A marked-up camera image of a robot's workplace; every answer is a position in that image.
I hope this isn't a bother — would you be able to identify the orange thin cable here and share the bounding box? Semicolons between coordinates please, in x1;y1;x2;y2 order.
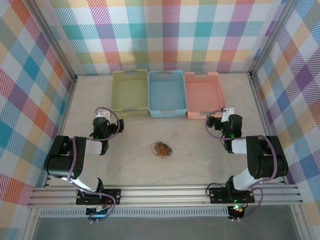
149;141;173;159

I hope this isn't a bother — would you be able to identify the dark green thin cable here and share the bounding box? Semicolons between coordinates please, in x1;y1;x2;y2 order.
152;141;172;156

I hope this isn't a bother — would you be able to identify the black thin cable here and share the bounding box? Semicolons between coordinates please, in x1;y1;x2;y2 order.
151;141;172;157

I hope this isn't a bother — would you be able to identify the pink plastic basket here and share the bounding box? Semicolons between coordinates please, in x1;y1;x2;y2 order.
184;71;226;121

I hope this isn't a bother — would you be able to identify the yellow-green plastic basket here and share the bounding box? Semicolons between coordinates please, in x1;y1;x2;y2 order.
111;69;149;118

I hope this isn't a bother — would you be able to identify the blue plastic basket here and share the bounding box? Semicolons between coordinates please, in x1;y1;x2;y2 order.
147;70;188;119

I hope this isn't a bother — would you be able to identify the left controller board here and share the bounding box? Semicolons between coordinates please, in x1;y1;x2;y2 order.
86;204;111;218

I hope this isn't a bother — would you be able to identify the controller board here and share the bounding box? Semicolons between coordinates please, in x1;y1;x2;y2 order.
86;204;111;218
228;204;247;220

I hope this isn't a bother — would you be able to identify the right controller board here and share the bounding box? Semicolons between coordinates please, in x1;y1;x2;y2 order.
228;204;247;220

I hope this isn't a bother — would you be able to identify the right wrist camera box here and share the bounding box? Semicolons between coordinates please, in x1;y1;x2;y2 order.
220;106;236;123

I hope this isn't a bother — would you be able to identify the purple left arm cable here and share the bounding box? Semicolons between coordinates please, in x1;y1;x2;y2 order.
66;106;121;225

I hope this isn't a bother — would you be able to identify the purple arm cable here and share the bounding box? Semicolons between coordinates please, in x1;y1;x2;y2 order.
66;106;121;225
205;109;278;222

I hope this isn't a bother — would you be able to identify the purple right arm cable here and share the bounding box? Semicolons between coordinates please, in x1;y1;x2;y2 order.
205;109;278;222

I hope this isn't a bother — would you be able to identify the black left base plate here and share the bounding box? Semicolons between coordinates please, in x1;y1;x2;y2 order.
76;188;122;206

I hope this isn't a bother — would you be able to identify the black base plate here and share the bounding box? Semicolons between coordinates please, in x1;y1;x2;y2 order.
76;188;122;206
208;186;256;204

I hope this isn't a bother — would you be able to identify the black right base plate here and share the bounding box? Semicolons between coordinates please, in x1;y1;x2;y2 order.
208;186;256;204

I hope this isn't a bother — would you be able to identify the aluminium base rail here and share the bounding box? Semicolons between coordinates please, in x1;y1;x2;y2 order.
26;184;305;208

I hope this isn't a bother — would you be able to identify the grey slotted cable duct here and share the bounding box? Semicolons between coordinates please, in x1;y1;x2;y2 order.
37;208;231;219

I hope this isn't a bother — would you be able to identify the aluminium frame post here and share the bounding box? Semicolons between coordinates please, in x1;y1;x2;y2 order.
29;0;79;82
249;0;298;78

